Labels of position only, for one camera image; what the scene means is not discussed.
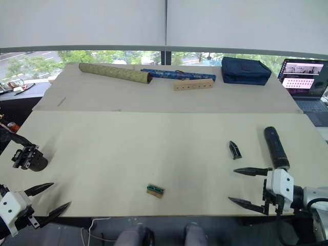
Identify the blue patterned scroll tube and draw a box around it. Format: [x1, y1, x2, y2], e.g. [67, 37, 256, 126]
[140, 68, 217, 83]

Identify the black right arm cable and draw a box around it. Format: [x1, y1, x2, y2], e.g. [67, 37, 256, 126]
[275, 196, 328, 246]

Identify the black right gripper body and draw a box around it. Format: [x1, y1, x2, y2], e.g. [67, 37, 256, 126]
[261, 178, 285, 218]

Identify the loose black finger piece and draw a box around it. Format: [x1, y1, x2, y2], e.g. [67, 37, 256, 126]
[229, 140, 243, 160]

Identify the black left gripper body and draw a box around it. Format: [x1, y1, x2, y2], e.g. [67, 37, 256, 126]
[13, 204, 41, 231]

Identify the black side table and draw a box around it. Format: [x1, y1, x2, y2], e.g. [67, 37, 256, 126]
[0, 81, 52, 129]

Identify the thin white cable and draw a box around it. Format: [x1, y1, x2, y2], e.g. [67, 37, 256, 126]
[81, 217, 111, 246]

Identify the olive patterned scroll tube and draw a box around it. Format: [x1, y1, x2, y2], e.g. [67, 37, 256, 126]
[78, 62, 154, 85]

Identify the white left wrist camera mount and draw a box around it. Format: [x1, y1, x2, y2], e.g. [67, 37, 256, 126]
[0, 191, 34, 238]

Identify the navy fabric case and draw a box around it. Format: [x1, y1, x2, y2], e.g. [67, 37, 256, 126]
[221, 56, 272, 86]

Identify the green brown screw holder block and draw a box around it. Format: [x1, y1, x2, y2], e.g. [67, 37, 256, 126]
[146, 183, 165, 199]

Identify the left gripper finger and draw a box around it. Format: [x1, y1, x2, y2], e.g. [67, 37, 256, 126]
[24, 182, 55, 197]
[37, 201, 72, 228]

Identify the large paper table cover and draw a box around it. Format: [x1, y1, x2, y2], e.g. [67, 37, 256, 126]
[0, 110, 328, 219]

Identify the loose black gripper body part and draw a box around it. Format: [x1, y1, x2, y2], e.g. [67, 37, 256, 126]
[11, 144, 49, 172]

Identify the black teal electric screwdriver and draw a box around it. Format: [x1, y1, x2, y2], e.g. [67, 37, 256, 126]
[263, 126, 291, 170]

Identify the grey rounded shape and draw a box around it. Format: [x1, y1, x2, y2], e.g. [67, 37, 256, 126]
[116, 224, 155, 246]
[184, 222, 209, 246]

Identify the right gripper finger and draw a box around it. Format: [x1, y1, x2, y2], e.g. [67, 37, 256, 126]
[228, 196, 268, 214]
[233, 167, 273, 178]

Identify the white roller blind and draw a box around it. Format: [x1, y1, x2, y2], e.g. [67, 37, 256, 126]
[166, 0, 328, 56]
[0, 0, 167, 50]

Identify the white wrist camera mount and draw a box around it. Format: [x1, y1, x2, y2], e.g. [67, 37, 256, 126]
[0, 191, 34, 238]
[265, 169, 295, 210]

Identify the wooden block with holes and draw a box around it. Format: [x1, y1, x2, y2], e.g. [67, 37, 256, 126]
[173, 78, 215, 92]

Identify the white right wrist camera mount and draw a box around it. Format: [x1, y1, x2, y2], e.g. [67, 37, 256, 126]
[265, 169, 295, 210]

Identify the open laptop computer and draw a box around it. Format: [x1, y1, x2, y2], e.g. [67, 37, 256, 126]
[277, 58, 328, 127]

